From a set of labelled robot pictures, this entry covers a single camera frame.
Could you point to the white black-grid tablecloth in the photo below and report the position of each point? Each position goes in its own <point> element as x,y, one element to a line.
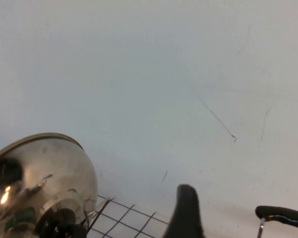
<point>129,223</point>

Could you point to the stainless steel pot lid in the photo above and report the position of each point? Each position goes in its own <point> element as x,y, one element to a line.
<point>52,161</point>

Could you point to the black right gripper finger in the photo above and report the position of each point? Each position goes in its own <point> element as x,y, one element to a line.
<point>186,213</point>

